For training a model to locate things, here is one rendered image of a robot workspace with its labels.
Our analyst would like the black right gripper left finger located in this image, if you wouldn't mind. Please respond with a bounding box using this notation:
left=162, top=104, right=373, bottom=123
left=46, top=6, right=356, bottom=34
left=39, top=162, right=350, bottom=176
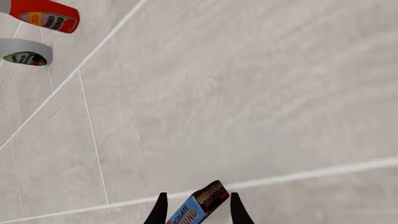
left=144, top=192, right=168, bottom=224

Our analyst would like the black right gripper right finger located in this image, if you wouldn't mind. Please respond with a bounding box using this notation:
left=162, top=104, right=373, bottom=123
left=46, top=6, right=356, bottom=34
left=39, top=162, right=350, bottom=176
left=230, top=192, right=257, bottom=224

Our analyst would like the chocolate pudding box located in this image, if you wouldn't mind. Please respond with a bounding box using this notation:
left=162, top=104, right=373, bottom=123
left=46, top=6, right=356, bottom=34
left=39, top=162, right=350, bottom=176
left=165, top=179, right=231, bottom=224

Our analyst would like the grey printed tin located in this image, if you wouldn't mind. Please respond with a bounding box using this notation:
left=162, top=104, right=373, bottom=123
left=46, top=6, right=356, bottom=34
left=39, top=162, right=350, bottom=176
left=0, top=37, right=53, bottom=67

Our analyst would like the red tomato ketchup bottle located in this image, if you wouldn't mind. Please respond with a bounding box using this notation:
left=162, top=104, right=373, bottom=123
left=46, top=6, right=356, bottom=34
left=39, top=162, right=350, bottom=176
left=8, top=0, right=80, bottom=35

